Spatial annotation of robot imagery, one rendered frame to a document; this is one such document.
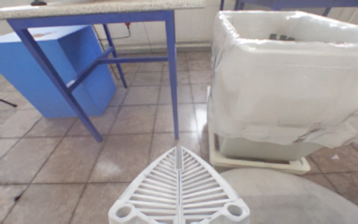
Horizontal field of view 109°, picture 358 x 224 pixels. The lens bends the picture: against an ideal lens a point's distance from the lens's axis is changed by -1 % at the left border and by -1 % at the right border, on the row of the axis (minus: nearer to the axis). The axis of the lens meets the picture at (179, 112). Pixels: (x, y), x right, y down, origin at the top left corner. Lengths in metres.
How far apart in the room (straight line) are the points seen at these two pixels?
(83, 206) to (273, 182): 0.84
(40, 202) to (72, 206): 0.18
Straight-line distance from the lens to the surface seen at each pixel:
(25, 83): 1.41
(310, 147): 0.67
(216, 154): 0.65
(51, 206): 1.03
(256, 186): 0.48
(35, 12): 0.71
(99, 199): 0.90
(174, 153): 0.17
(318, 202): 0.56
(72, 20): 0.65
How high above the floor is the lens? 0.77
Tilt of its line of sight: 43 degrees down
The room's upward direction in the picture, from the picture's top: 2 degrees counter-clockwise
